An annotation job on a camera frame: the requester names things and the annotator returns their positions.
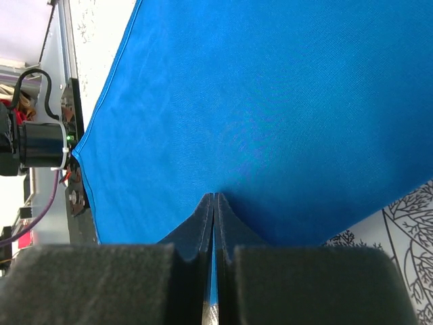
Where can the floral tablecloth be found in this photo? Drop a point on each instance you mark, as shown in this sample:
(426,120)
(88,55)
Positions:
(406,243)

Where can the blue satin napkin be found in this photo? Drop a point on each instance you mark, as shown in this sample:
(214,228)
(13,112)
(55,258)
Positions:
(257,115)

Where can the aluminium frame rail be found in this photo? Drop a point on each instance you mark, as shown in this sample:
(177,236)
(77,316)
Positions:
(59,61)

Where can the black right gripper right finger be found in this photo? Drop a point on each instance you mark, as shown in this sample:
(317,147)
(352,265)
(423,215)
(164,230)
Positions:
(262,284)

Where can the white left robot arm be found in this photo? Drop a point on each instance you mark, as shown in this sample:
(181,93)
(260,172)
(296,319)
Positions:
(31,144)

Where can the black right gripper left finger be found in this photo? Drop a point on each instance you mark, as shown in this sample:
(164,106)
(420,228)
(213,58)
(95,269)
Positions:
(163,283)

